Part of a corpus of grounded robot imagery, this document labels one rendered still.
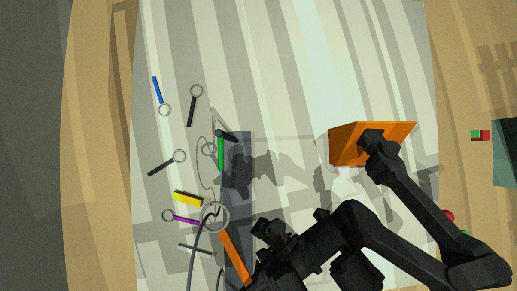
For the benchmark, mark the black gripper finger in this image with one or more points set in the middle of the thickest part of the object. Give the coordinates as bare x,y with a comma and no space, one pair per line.
261,282
255,273

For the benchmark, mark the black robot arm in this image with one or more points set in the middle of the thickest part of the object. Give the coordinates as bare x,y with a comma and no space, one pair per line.
468,264

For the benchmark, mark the grey ring with blue handle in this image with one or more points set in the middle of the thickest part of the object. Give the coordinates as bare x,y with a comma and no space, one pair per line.
159,96

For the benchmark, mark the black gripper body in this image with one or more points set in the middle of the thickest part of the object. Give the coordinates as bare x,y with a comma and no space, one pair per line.
288,274

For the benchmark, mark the grey rectangular bar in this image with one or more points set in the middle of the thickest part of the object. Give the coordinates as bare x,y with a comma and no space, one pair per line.
199,252

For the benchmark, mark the black handle with grey ring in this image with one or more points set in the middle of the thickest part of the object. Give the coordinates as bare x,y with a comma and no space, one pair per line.
192,105
167,163

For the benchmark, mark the grey loop with orange handle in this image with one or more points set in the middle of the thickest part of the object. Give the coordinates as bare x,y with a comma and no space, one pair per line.
228,244

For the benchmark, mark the grey loop with purple handle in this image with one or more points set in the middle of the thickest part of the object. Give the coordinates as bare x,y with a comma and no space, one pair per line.
186,220

